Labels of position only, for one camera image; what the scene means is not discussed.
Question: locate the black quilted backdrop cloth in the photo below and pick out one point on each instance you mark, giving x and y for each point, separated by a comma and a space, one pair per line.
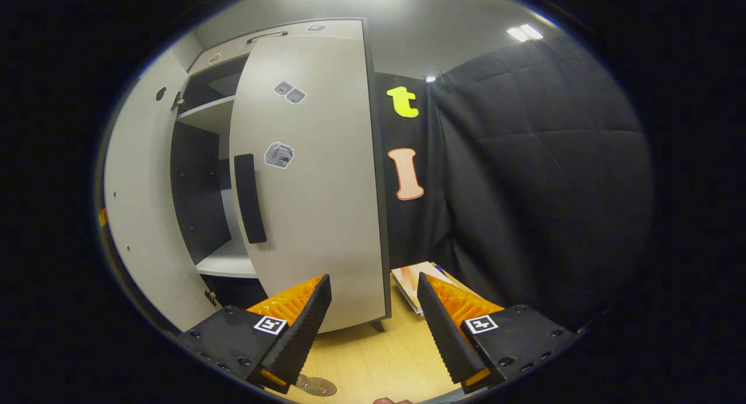
553, 188

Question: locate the white paperback book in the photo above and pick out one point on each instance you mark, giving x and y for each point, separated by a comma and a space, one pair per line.
408, 287

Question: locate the round grey coaster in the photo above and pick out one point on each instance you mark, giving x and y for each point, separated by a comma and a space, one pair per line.
319, 386

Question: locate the white cabinet shelf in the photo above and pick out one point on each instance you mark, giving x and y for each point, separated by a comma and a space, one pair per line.
210, 113

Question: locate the blue covered book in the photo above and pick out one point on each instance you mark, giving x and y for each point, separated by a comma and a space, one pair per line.
441, 270

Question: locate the white cabinet door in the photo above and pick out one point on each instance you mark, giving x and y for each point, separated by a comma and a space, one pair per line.
145, 217
326, 217

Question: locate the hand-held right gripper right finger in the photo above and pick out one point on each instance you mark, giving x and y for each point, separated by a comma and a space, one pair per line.
446, 340

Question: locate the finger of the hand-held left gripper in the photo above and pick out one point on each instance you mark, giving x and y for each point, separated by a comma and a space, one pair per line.
103, 217

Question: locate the metal door hinge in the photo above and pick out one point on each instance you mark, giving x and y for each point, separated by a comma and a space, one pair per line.
178, 99
210, 298

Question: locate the white cabinet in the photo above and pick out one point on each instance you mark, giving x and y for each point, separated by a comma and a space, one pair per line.
201, 188

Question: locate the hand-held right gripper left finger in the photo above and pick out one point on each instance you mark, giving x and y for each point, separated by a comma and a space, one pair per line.
306, 334

